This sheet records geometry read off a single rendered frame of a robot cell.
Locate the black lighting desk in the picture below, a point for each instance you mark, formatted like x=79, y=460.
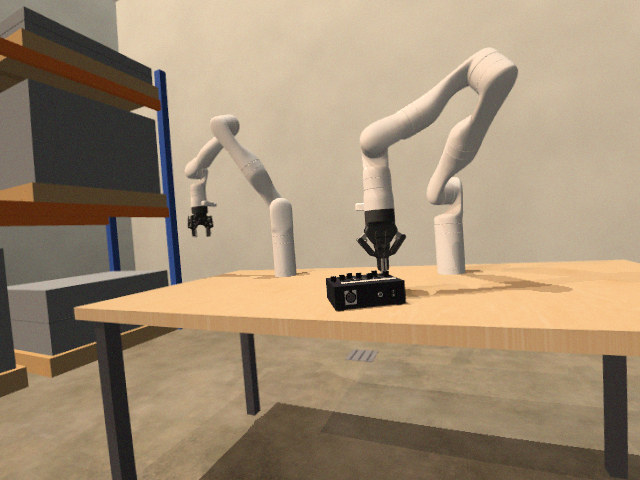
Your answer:
x=362, y=291

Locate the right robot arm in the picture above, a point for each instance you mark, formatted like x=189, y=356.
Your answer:
x=256, y=174

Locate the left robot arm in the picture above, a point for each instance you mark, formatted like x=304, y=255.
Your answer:
x=490, y=74

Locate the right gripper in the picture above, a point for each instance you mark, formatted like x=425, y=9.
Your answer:
x=200, y=212

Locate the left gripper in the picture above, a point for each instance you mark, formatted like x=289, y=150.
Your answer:
x=380, y=229

